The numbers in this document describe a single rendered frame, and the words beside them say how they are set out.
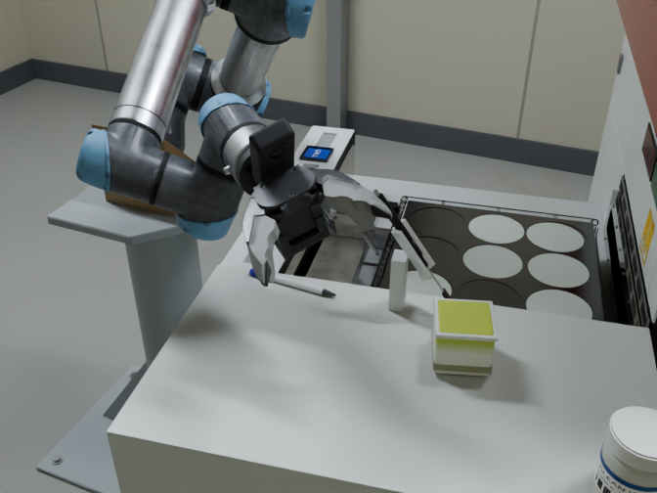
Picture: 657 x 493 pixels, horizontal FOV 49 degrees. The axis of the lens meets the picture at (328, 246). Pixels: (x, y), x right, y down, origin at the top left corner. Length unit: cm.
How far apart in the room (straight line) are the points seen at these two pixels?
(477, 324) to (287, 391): 25
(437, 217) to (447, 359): 51
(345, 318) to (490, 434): 27
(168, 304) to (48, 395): 82
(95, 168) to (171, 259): 67
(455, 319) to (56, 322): 197
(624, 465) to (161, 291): 115
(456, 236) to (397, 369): 44
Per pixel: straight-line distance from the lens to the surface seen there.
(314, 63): 384
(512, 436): 88
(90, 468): 216
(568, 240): 136
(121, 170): 99
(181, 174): 99
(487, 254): 129
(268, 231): 78
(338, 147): 149
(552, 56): 350
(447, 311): 93
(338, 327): 100
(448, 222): 137
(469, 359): 92
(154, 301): 170
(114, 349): 253
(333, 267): 126
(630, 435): 78
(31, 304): 282
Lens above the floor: 160
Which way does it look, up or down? 33 degrees down
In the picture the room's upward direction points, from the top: straight up
